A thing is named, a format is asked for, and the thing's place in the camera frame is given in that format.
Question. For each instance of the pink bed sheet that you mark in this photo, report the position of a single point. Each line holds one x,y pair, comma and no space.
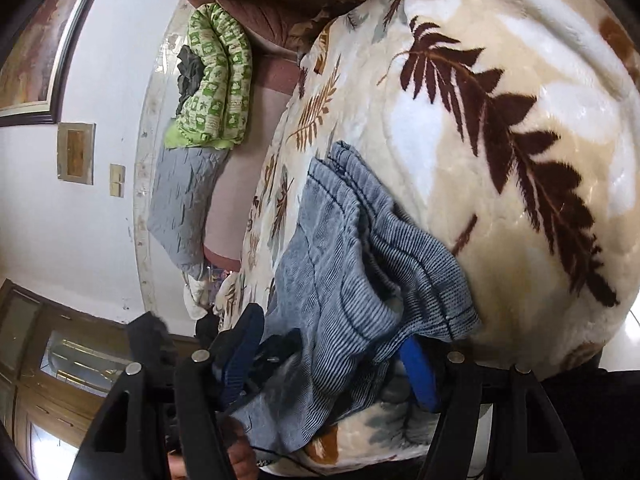
235,200

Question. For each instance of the brown quilted cushion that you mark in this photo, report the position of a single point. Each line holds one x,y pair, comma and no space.
270,20

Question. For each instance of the grey quilted pillow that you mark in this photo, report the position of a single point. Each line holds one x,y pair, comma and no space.
185,200

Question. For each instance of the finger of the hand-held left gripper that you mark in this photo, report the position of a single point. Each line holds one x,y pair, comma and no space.
280,347

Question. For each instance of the white crumpled cloth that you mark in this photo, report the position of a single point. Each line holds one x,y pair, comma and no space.
197,292

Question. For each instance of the dark framed wall picture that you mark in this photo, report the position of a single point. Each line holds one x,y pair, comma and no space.
40,50

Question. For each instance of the cream leaf-print blanket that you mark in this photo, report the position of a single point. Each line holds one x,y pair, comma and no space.
500,160

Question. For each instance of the beige wall switch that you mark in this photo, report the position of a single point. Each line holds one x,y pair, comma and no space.
117,180

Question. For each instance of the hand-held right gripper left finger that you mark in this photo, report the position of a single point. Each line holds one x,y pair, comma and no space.
239,355

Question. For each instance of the blue-grey ribbed pants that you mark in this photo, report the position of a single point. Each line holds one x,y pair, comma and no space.
330,270

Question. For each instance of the green patterned quilt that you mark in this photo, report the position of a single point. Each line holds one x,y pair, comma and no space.
220,95

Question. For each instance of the person's left hand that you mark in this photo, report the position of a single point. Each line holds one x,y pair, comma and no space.
242,452

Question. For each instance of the dark grey garment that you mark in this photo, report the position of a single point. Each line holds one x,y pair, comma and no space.
192,72

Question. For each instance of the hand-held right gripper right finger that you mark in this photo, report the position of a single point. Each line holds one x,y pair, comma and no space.
419,372

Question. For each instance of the small framed wall panel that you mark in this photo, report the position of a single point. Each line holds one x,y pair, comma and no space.
76,154

